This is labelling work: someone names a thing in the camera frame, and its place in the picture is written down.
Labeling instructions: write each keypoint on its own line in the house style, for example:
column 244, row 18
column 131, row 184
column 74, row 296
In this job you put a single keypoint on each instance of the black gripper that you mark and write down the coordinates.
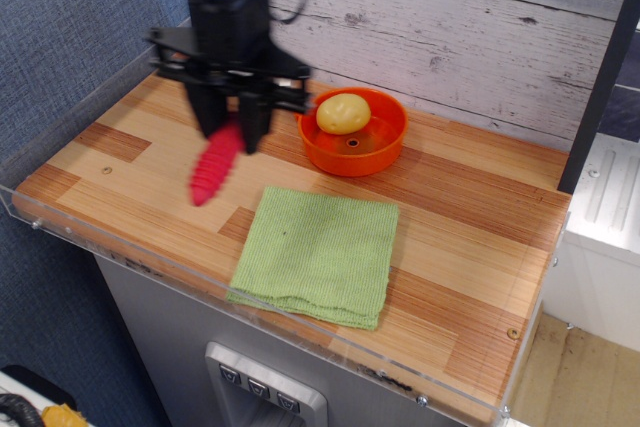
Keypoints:
column 228, row 50

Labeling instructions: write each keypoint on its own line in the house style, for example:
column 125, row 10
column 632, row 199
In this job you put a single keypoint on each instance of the red handled metal spoon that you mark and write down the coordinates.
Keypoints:
column 216, row 161

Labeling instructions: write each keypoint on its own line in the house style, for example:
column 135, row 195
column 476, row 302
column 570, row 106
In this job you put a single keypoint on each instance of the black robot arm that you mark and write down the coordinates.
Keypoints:
column 227, row 51

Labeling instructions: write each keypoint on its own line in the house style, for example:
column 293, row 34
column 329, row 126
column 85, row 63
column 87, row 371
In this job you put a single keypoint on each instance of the green folded cloth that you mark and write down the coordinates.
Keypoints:
column 321, row 256

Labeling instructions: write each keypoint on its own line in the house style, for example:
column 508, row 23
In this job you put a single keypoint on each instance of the yellow toy potato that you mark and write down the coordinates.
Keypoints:
column 343, row 114

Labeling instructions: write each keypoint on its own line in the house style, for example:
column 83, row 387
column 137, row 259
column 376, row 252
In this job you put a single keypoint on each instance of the silver cabinet control panel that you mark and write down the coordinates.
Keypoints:
column 252, row 394

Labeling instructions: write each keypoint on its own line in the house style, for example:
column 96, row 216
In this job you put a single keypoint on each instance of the clear acrylic table guard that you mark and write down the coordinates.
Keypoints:
column 97, row 144

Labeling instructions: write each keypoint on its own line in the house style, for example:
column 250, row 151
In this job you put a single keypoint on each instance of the orange pot with grey handle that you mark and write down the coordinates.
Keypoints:
column 367, row 150

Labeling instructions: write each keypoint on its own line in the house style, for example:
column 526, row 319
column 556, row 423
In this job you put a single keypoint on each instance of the dark right vertical post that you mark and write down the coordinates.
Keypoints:
column 613, row 59

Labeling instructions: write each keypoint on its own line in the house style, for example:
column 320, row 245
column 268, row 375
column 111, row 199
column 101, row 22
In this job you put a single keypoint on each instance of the white aluminium rail block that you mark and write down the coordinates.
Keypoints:
column 604, row 211

